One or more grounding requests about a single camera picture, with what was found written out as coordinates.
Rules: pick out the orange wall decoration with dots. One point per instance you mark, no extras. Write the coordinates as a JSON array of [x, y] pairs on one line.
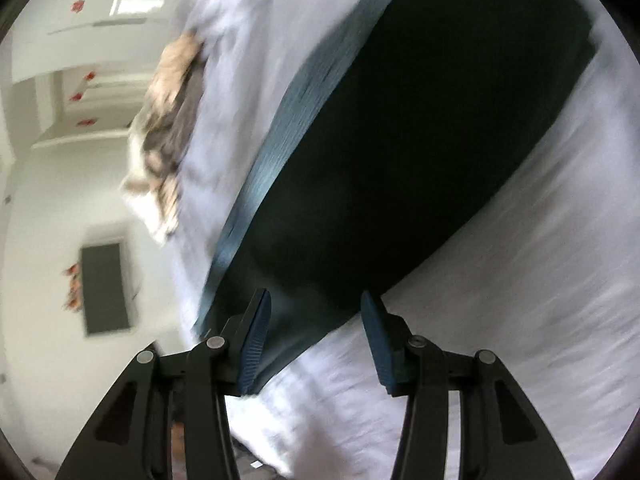
[[74, 287]]

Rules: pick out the black pants with teal waistband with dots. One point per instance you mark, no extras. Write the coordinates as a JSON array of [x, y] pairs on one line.
[[400, 135]]

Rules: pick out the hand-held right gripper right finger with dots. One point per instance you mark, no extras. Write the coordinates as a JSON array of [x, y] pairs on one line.
[[376, 345]]

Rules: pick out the white plush blanket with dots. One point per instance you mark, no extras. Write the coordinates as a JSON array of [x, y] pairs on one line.
[[525, 310]]

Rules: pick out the dark wall television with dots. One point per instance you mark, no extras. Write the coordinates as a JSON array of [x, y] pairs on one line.
[[105, 290]]

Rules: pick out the crumpled beige and grey quilt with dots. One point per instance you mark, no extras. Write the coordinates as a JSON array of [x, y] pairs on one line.
[[167, 125]]

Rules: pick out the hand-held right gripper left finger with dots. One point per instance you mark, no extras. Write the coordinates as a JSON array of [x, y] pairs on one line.
[[254, 345]]

